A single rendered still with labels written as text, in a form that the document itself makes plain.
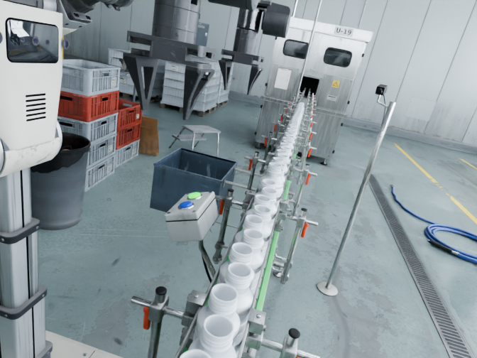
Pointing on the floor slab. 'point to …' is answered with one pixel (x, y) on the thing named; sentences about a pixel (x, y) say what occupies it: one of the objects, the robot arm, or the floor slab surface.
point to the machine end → (314, 79)
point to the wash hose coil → (443, 230)
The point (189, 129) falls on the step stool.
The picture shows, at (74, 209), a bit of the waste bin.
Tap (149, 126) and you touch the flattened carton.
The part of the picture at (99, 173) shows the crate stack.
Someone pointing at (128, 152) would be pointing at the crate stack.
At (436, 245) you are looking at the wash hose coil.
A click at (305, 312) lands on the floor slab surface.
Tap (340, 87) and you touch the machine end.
